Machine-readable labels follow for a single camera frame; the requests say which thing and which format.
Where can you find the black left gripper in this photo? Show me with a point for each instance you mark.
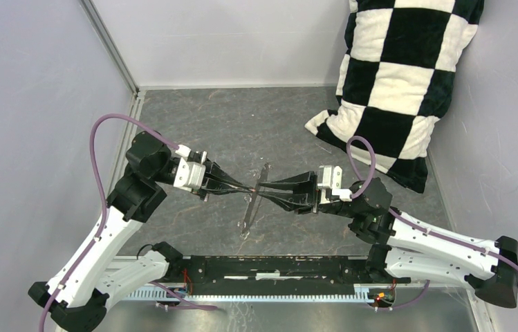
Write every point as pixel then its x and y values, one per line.
pixel 218 174

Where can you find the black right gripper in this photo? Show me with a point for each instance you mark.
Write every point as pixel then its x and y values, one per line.
pixel 302 185

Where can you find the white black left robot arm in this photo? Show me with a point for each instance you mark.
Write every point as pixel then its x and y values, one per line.
pixel 81 293

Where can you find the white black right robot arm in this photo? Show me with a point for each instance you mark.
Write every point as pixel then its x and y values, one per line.
pixel 402 246

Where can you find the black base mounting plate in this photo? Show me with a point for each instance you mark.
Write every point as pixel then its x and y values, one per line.
pixel 274 275

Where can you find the black white checkered pillow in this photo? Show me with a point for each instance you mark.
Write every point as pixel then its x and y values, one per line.
pixel 396 81

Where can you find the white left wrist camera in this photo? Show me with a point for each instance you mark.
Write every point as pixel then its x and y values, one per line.
pixel 190 174

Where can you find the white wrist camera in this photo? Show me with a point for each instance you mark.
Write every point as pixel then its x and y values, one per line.
pixel 329 185
pixel 190 174

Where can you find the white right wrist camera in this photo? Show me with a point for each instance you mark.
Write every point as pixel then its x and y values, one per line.
pixel 329 185

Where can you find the aluminium frame rail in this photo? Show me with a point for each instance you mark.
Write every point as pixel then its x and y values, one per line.
pixel 129 130

